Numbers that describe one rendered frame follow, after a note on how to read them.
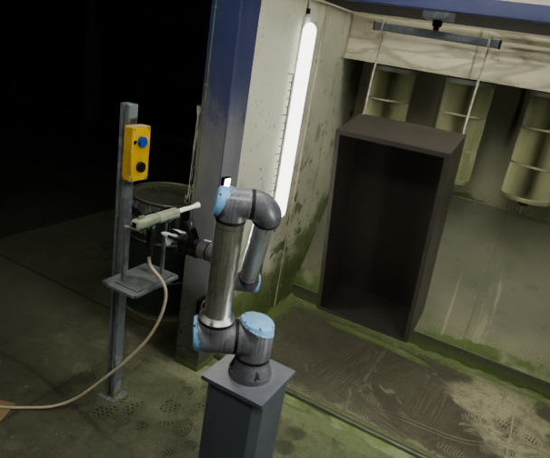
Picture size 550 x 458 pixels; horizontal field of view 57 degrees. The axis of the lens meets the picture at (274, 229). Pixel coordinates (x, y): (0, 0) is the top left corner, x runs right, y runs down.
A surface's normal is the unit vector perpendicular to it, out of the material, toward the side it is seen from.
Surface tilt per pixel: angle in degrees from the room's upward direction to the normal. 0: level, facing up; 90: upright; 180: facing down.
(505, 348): 57
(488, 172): 90
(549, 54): 90
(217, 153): 90
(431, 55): 90
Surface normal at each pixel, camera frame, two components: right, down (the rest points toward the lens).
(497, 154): -0.48, 0.23
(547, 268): -0.33, -0.31
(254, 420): 0.26, 0.37
